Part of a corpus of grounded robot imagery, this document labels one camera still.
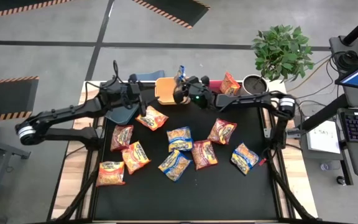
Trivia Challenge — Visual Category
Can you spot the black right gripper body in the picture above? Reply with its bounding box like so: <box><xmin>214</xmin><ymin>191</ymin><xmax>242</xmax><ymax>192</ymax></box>
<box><xmin>187</xmin><ymin>76</ymin><xmax>214</xmax><ymax>110</ymax></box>

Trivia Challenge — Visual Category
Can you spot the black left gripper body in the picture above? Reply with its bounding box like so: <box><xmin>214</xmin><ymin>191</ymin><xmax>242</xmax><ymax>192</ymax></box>
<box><xmin>121</xmin><ymin>81</ymin><xmax>147</xmax><ymax>108</ymax></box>

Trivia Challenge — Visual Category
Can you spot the blue soy sauce ramen packet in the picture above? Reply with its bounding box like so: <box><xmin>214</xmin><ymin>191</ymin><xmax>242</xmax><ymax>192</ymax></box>
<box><xmin>157</xmin><ymin>149</ymin><xmax>192</xmax><ymax>182</ymax></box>
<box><xmin>230</xmin><ymin>142</ymin><xmax>260</xmax><ymax>175</ymax></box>
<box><xmin>166</xmin><ymin>126</ymin><xmax>195</xmax><ymax>153</ymax></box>
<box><xmin>174</xmin><ymin>65</ymin><xmax>188</xmax><ymax>84</ymax></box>

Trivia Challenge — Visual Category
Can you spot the orange chicken ramen packet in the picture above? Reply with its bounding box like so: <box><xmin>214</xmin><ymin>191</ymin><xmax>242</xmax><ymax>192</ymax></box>
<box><xmin>219</xmin><ymin>71</ymin><xmax>241</xmax><ymax>96</ymax></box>
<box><xmin>121</xmin><ymin>141</ymin><xmax>152</xmax><ymax>175</ymax></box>
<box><xmin>135</xmin><ymin>105</ymin><xmax>170</xmax><ymax>131</ymax></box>
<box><xmin>95</xmin><ymin>161</ymin><xmax>126</xmax><ymax>187</ymax></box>

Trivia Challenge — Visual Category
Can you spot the blue plastic bin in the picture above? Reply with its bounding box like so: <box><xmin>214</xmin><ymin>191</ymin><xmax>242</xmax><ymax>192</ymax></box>
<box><xmin>104</xmin><ymin>102</ymin><xmax>140</xmax><ymax>126</ymax></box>

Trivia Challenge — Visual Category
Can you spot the red beef ramen packet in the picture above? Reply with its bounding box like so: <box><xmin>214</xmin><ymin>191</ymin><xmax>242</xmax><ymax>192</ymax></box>
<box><xmin>110</xmin><ymin>124</ymin><xmax>134</xmax><ymax>152</ymax></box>
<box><xmin>207</xmin><ymin>118</ymin><xmax>238</xmax><ymax>146</ymax></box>
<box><xmin>191</xmin><ymin>139</ymin><xmax>219</xmax><ymax>170</ymax></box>

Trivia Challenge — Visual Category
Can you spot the yellow plastic bin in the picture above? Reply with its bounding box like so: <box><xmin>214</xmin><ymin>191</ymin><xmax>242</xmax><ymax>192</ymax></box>
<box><xmin>154</xmin><ymin>77</ymin><xmax>180</xmax><ymax>106</ymax></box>

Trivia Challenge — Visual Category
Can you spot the red plastic bin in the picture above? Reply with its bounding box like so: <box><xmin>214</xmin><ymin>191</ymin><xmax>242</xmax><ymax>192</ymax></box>
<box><xmin>209</xmin><ymin>80</ymin><xmax>237</xmax><ymax>96</ymax></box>

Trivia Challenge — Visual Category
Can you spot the grey cylindrical cup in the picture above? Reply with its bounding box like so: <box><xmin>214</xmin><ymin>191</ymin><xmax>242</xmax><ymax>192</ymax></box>
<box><xmin>240</xmin><ymin>74</ymin><xmax>269</xmax><ymax>96</ymax></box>

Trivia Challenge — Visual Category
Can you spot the black hazard-striped floor mat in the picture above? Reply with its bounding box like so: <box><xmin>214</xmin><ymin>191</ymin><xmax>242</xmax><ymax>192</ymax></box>
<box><xmin>0</xmin><ymin>75</ymin><xmax>40</xmax><ymax>122</ymax></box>
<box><xmin>0</xmin><ymin>0</ymin><xmax>74</xmax><ymax>21</ymax></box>
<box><xmin>131</xmin><ymin>0</ymin><xmax>211</xmax><ymax>30</ymax></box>

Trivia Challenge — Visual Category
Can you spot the green leafy plant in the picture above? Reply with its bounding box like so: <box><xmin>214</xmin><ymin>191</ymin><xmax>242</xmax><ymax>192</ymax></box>
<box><xmin>251</xmin><ymin>24</ymin><xmax>315</xmax><ymax>90</ymax></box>

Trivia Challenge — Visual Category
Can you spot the black table mat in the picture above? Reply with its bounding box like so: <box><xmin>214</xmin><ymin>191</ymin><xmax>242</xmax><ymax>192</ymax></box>
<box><xmin>92</xmin><ymin>82</ymin><xmax>280</xmax><ymax>221</ymax></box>

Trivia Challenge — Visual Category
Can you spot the black slanted stand pole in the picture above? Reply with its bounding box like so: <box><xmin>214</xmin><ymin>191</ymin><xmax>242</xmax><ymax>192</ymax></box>
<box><xmin>300</xmin><ymin>93</ymin><xmax>349</xmax><ymax>131</ymax></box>

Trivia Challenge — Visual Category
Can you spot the white paper sheet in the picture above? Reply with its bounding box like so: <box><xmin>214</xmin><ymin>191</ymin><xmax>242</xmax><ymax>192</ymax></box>
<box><xmin>308</xmin><ymin>119</ymin><xmax>342</xmax><ymax>154</ymax></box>

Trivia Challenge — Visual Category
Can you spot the black rig frame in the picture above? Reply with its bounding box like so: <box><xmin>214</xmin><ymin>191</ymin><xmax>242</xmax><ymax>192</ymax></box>
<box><xmin>47</xmin><ymin>73</ymin><xmax>323</xmax><ymax>224</ymax></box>

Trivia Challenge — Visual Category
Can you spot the coiled black cable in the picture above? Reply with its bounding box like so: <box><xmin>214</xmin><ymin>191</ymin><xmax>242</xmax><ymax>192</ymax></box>
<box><xmin>334</xmin><ymin>49</ymin><xmax>358</xmax><ymax>74</ymax></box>

